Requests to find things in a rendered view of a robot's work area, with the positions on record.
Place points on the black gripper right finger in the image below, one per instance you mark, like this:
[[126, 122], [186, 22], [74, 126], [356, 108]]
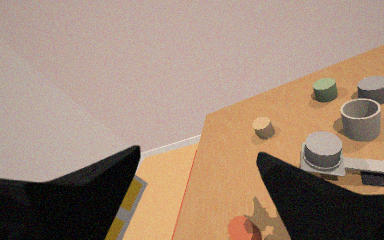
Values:
[[312, 208]]

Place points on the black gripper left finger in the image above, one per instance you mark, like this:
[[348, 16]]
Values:
[[81, 205]]

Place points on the dark green cylinder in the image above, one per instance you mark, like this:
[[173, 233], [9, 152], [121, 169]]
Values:
[[325, 90]]

